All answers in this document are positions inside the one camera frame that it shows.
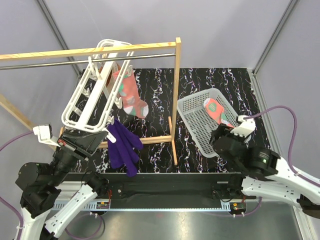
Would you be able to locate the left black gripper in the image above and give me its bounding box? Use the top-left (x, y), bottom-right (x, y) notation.
top-left (49, 128), bottom-right (109, 186)

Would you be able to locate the white plastic clip hanger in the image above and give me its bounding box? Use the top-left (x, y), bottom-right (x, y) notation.
top-left (61, 39), bottom-right (134, 143)

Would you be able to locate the purple sock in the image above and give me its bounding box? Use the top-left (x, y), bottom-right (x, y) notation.
top-left (107, 119), bottom-right (143, 177)

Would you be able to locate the pink patterned sock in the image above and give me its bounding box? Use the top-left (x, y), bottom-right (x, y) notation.
top-left (203, 98), bottom-right (238, 129)
top-left (118, 73), bottom-right (149, 119)

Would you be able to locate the orange sock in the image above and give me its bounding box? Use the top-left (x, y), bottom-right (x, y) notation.
top-left (98, 61), bottom-right (121, 94)

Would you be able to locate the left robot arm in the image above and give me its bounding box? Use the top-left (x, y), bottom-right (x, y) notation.
top-left (15, 124), bottom-right (109, 240)

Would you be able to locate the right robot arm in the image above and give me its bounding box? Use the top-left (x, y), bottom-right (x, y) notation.
top-left (209, 121), bottom-right (320, 219)

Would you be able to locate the white plastic basket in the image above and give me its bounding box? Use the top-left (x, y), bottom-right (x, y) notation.
top-left (177, 88), bottom-right (239, 158)

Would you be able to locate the black marbled mat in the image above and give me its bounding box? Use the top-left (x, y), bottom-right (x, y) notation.
top-left (58, 67), bottom-right (273, 174)

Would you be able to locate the metal rack rod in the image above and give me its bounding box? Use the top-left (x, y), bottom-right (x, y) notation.
top-left (0, 53), bottom-right (176, 71)

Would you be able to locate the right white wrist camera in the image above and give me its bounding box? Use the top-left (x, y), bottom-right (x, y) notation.
top-left (230, 115), bottom-right (256, 138)

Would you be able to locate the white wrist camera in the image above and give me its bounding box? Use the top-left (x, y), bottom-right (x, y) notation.
top-left (32, 124), bottom-right (60, 148)
top-left (230, 115), bottom-right (256, 138)

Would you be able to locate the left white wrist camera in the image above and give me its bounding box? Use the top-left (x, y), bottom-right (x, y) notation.
top-left (32, 124), bottom-right (60, 148)

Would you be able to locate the wooden clothes rack frame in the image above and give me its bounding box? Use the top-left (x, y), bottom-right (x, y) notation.
top-left (0, 37), bottom-right (182, 166)

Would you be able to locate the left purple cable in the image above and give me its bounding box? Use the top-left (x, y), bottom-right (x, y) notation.
top-left (0, 131), bottom-right (35, 236)

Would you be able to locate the purple cable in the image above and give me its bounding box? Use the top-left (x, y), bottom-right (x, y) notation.
top-left (0, 131), bottom-right (35, 236)
top-left (243, 105), bottom-right (320, 186)

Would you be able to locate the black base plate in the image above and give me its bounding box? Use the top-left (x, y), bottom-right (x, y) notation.
top-left (53, 172), bottom-right (257, 210)

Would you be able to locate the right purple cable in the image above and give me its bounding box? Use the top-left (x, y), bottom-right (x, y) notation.
top-left (243, 105), bottom-right (320, 186)

